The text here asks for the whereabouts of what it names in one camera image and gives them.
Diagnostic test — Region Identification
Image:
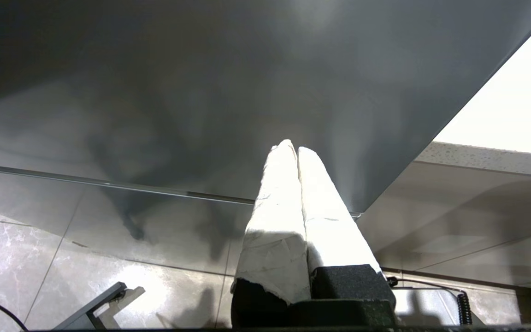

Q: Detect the left gripper tissue-wrapped left finger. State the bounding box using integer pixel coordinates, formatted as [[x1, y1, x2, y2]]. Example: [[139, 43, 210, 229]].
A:
[[230, 139, 313, 329]]

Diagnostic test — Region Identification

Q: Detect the left gripper tissue-wrapped right finger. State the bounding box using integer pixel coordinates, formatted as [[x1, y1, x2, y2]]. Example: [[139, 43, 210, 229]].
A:
[[297, 147, 397, 308]]

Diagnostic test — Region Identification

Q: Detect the beige base cabinet front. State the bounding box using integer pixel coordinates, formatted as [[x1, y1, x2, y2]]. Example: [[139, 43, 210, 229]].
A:
[[357, 161, 531, 289]]

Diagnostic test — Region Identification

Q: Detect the black coiled cable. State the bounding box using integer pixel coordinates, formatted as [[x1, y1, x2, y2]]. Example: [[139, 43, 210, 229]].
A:
[[385, 275, 474, 326]]

